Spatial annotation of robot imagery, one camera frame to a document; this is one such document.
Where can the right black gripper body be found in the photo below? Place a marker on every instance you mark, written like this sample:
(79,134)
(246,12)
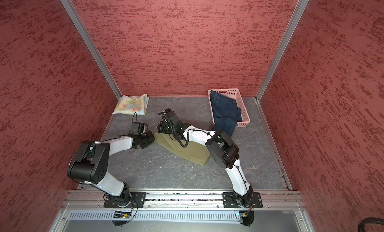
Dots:
(165,128)

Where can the pink plastic basket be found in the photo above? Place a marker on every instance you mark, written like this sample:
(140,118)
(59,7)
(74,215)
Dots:
(235,94)

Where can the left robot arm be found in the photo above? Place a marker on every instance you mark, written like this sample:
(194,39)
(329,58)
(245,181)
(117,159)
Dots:
(89,166)

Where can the right circuit board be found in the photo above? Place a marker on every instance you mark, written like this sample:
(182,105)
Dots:
(246,215)

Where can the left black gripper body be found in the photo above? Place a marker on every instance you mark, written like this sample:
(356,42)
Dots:
(146,140)

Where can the left circuit board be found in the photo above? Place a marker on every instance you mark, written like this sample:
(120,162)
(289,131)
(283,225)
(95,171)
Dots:
(122,215)

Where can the left corner aluminium post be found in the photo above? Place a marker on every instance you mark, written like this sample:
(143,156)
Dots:
(86,37)

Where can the right corner aluminium post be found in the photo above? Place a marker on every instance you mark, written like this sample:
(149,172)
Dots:
(292,24)

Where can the aluminium front rail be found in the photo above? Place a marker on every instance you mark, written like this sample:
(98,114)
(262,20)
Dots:
(193,200)

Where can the circuit board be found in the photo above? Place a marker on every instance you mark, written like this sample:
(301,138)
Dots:
(246,215)
(122,215)

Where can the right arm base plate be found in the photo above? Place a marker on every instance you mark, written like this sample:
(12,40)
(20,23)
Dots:
(233,200)

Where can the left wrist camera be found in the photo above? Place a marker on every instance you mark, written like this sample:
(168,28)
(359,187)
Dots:
(138,129)

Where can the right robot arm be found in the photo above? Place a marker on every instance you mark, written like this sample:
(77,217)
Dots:
(220,146)

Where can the floral pastel skirt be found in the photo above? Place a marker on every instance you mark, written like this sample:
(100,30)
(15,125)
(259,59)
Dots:
(132,104)

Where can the corner aluminium post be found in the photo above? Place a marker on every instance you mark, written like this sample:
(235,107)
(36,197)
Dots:
(292,24)
(86,37)

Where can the olive green skirt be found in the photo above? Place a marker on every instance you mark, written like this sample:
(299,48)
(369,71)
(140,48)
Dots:
(194,152)

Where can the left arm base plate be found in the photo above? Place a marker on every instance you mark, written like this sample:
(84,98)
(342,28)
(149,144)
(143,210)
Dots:
(125,201)

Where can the blue denim skirt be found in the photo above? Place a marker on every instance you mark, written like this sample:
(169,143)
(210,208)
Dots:
(226,113)

